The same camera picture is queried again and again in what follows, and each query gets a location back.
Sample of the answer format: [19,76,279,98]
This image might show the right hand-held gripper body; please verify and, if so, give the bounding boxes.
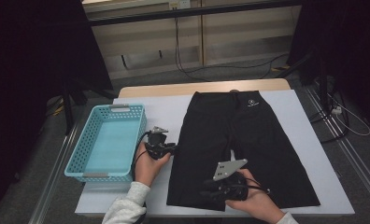
[212,158,250,202]

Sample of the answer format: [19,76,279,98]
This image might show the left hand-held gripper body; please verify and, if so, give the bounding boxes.
[144,125,175,161]

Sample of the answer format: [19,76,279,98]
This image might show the black shorts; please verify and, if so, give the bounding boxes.
[166,91,321,212]

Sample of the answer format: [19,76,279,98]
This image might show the light blue plastic basket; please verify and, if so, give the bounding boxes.
[64,104,148,183]

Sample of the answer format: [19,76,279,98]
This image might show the person's left hand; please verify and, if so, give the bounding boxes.
[134,142,172,187]

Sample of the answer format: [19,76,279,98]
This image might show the person's right hand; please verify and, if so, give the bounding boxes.
[224,168,285,223]

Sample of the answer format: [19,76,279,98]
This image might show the wooden table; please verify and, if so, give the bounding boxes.
[117,77,292,99]

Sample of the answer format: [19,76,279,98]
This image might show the black stand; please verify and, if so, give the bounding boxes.
[275,49,331,108]
[61,78,119,136]

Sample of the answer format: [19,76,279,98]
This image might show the beige wooden cabinet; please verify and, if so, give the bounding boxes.
[81,0,303,80]

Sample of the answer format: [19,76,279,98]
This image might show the black horizontal bar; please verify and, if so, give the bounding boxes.
[88,0,303,27]

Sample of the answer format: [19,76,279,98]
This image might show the wide black curtain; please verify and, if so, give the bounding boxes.
[0,0,114,216]

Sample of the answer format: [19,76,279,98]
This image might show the narrow black curtain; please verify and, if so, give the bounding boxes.
[287,0,370,132]

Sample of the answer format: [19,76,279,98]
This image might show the left hand-held gripper cable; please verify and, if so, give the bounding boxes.
[131,130,153,224]

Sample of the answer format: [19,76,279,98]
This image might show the hand-held gripper cable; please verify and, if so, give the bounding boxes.
[235,176,271,195]
[131,130,153,224]

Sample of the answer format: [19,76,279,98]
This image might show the right hand-held gripper cable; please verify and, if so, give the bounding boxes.
[235,176,271,195]

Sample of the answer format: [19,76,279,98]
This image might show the black wall cable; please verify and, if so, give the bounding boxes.
[173,16,290,82]

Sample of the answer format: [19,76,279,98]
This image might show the yellow cable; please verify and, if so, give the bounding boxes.
[50,97,65,117]

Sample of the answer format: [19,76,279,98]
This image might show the metal floor rail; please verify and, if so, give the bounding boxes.
[28,124,79,224]
[304,83,370,213]

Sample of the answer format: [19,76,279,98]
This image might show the black floor cables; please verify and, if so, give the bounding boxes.
[308,90,350,145]

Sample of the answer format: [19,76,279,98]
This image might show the white floor cable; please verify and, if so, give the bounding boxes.
[327,92,370,137]

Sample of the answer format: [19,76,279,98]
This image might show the white wall socket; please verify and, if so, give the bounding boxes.
[168,0,191,9]

